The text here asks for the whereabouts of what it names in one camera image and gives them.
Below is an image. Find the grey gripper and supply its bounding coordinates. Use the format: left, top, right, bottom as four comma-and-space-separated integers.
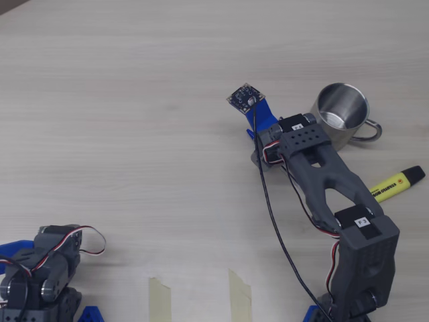
33, 223, 83, 269

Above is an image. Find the grey gripper with camera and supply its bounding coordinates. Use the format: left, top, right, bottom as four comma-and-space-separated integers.
249, 122, 286, 172

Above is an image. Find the blue arm base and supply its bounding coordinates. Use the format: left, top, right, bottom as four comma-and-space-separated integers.
0, 239, 103, 322
305, 304, 333, 322

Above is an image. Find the silver metal cup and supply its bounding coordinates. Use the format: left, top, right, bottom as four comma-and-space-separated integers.
308, 83, 383, 152

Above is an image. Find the beige masking tape strip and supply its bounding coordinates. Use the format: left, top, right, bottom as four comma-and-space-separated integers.
148, 276, 172, 322
228, 268, 252, 322

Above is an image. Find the yellow highlighter marker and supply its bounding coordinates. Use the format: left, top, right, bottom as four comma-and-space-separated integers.
370, 165, 426, 204

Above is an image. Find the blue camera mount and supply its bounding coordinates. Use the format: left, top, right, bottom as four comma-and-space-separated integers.
244, 97, 280, 135

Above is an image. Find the bare camera circuit board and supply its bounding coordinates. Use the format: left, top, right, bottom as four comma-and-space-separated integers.
227, 82, 266, 115

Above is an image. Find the red white black servo wire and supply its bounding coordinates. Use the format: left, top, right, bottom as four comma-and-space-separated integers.
78, 225, 107, 256

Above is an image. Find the black camera cable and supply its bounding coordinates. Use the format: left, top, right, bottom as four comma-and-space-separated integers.
250, 102, 332, 322

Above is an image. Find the grey robot arm with camera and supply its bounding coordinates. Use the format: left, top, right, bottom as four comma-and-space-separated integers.
261, 113, 402, 322

